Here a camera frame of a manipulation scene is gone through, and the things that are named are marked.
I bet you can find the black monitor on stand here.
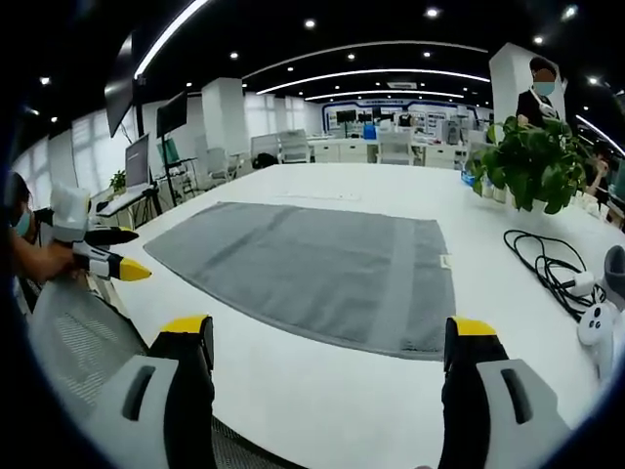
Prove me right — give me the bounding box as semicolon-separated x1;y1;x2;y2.
155;90;189;144

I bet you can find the grey mesh office chair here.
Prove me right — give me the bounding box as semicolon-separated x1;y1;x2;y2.
24;276;150;431

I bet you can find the person's masked head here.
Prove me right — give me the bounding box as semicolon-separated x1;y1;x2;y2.
8;171;36;236

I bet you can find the large black wall screen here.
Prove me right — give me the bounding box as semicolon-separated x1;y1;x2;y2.
104;31;136;139

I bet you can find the white handheld controller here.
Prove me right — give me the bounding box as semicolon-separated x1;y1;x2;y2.
577;243;625;383

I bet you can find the person's left hand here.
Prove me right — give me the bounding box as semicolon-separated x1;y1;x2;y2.
44;241;79;278

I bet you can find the grey towel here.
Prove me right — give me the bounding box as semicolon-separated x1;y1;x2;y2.
142;200;458;363

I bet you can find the white power plug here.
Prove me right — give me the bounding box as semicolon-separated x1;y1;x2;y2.
560;270;598;297

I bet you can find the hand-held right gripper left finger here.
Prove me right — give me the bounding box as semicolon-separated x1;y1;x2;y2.
83;315;217;469

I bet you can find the white office chair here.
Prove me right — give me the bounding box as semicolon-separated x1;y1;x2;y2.
377;130;415;167
276;128;314;165
203;146;232;183

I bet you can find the white table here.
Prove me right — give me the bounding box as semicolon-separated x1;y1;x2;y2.
96;161;624;469

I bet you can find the grey screen on tripod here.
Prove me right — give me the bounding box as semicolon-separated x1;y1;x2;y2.
123;133;152;191

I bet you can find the green potted plant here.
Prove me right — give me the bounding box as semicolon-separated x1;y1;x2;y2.
465;114;593;217

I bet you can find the black cable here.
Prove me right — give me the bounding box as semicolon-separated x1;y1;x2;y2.
502;228;607;322

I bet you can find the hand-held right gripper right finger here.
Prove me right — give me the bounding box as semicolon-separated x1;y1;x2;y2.
440;316;573;469

